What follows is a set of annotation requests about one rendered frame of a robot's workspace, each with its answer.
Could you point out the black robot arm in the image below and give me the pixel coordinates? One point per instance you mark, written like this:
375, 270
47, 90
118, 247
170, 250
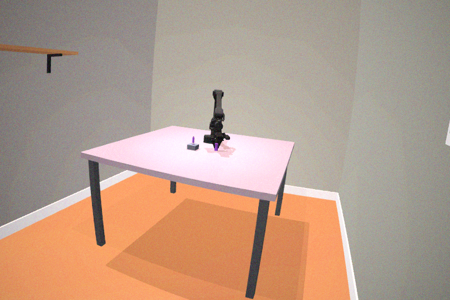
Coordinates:
218, 116

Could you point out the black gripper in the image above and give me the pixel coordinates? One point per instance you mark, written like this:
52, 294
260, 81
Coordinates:
212, 138

